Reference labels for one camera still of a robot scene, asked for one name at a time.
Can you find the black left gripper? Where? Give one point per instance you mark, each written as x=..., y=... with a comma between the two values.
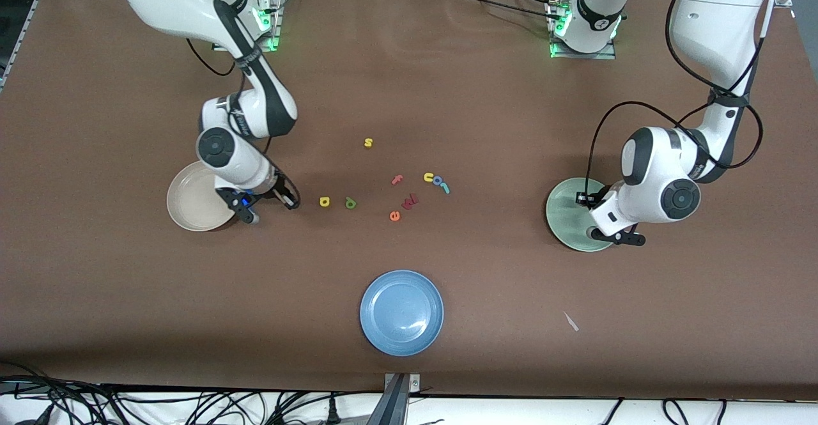
x=592, y=199

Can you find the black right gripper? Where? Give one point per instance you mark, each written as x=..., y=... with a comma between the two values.
x=279, y=188

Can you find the green foam letter a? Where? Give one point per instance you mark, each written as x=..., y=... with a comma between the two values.
x=352, y=206

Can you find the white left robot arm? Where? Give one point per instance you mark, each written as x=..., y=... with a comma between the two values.
x=722, y=16

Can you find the pale green round plate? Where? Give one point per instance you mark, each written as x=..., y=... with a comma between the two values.
x=565, y=217

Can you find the beige round plate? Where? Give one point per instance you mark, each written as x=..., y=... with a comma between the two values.
x=192, y=201

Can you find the dark red foam letter w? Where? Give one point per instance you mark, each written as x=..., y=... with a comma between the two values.
x=409, y=202

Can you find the white paper scrap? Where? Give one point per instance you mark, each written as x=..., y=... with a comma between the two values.
x=571, y=321

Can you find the blue round plate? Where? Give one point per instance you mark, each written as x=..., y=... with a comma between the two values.
x=401, y=313

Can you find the brown table cover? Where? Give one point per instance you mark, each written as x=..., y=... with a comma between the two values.
x=128, y=297

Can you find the black power plug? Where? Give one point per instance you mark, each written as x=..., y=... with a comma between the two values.
x=333, y=412

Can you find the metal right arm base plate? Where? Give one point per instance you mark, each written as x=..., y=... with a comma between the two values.
x=277, y=25

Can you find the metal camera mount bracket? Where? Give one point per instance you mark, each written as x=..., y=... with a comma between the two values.
x=397, y=399

